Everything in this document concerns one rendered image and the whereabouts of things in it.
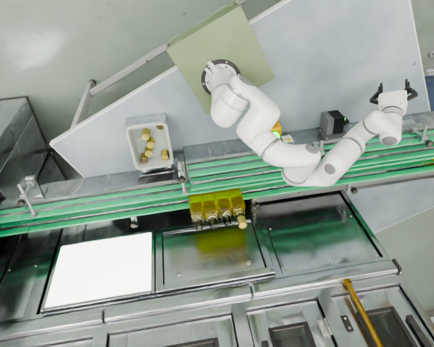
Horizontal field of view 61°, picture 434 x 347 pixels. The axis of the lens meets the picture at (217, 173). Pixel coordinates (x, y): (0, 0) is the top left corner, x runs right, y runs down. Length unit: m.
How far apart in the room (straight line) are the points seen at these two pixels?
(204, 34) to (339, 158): 0.65
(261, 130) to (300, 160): 0.15
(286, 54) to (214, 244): 0.85
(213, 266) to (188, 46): 0.85
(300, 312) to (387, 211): 1.12
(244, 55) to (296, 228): 0.79
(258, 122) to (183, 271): 0.70
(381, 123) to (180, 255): 0.93
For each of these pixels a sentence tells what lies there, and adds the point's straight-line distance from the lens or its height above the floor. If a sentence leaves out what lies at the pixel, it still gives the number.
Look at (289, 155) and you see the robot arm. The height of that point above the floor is 1.32.
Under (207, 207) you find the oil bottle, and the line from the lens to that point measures 1.53.
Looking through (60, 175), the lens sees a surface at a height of 0.40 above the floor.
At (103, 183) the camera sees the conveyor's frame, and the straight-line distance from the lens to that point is 1.74.
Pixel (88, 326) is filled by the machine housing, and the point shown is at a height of 1.39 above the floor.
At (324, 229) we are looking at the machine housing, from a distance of 1.71.
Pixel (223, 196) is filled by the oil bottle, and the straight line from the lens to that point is 1.57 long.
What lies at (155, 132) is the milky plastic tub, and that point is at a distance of 1.63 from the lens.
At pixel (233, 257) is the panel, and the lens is 1.54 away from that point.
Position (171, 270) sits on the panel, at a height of 1.23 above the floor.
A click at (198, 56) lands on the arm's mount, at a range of 1.44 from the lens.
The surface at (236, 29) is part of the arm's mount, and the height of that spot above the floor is 0.85.
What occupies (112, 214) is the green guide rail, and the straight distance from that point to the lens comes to 1.70.
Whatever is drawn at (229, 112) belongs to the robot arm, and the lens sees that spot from 1.18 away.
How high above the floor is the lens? 2.19
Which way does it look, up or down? 53 degrees down
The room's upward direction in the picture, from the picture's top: 167 degrees clockwise
